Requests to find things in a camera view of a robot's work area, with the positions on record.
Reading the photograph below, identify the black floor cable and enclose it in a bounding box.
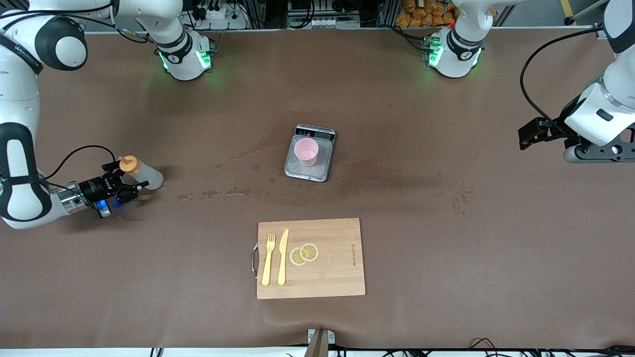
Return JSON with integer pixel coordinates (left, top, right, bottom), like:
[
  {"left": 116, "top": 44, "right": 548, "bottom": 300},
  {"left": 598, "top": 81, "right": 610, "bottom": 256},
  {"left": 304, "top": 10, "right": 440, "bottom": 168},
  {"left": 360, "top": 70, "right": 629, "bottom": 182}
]
[{"left": 469, "top": 338, "right": 635, "bottom": 357}]

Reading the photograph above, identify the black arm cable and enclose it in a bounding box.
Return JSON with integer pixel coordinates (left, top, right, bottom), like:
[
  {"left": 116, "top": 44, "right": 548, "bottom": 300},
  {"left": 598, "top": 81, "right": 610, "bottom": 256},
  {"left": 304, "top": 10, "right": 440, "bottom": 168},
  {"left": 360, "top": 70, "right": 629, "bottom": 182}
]
[
  {"left": 45, "top": 145, "right": 117, "bottom": 191},
  {"left": 520, "top": 27, "right": 603, "bottom": 130}
]

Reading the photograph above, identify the pink plastic cup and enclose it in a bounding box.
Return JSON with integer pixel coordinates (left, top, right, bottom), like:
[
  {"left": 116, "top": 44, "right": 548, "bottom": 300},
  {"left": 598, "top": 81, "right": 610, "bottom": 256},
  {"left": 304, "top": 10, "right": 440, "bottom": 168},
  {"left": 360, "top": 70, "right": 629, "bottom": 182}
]
[{"left": 294, "top": 137, "right": 319, "bottom": 167}]

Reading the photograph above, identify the yellow plastic knife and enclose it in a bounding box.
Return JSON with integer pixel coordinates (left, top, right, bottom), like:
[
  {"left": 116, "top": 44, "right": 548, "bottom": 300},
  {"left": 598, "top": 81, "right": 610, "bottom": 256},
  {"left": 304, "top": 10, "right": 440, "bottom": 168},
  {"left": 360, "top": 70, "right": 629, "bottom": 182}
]
[{"left": 277, "top": 229, "right": 289, "bottom": 286}]

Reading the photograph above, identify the orange snack pile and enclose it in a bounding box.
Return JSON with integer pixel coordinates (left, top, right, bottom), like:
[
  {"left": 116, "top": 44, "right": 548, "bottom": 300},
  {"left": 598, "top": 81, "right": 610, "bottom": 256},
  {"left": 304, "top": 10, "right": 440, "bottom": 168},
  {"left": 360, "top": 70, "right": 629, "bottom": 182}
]
[{"left": 395, "top": 0, "right": 459, "bottom": 28}]

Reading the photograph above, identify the yellow plastic fork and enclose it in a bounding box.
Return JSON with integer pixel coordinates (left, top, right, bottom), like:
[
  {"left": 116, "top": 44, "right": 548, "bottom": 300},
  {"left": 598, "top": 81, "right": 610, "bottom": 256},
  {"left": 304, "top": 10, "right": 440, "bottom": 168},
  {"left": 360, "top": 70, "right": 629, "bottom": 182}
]
[{"left": 262, "top": 234, "right": 276, "bottom": 287}]

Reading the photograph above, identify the silver digital kitchen scale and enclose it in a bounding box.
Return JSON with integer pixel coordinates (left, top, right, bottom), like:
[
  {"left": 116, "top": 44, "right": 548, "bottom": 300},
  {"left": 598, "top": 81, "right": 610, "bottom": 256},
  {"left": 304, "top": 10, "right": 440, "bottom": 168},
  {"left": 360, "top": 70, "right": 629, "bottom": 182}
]
[{"left": 284, "top": 124, "right": 337, "bottom": 182}]

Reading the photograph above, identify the white power strip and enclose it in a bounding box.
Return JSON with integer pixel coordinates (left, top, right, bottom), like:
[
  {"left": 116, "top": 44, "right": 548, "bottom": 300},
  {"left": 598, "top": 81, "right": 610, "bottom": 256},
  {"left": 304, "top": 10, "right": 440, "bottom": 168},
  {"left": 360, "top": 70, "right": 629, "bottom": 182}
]
[{"left": 197, "top": 6, "right": 249, "bottom": 30}]

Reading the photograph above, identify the wooden cutting board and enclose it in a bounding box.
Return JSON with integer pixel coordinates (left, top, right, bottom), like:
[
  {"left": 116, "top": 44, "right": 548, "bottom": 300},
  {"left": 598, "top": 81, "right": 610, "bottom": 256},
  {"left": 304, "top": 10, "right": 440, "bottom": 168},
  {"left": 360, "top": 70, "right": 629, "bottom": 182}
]
[{"left": 256, "top": 218, "right": 366, "bottom": 300}]

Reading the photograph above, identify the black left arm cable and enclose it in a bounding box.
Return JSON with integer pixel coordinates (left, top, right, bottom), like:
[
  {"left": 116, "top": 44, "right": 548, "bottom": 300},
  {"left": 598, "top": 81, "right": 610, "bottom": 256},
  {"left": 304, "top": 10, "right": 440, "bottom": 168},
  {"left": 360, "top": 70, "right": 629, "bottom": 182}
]
[{"left": 520, "top": 27, "right": 603, "bottom": 130}]

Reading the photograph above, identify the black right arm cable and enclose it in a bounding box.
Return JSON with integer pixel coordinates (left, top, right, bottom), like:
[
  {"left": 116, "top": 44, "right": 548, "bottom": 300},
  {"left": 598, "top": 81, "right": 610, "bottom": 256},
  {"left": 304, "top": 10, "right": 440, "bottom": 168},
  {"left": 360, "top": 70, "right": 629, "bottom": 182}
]
[{"left": 45, "top": 145, "right": 117, "bottom": 191}]

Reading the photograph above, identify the metal table edge bracket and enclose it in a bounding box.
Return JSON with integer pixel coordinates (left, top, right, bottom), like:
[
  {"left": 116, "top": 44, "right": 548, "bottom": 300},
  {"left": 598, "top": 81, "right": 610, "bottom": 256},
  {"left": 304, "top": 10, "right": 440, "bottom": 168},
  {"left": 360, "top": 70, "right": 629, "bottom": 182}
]
[{"left": 307, "top": 328, "right": 336, "bottom": 357}]

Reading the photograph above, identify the clear squeeze bottle orange cap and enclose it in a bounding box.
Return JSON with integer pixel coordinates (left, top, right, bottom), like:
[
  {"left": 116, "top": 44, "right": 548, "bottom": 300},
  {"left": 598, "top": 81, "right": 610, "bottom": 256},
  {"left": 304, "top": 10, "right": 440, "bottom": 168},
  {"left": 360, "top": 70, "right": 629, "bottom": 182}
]
[{"left": 119, "top": 155, "right": 164, "bottom": 191}]

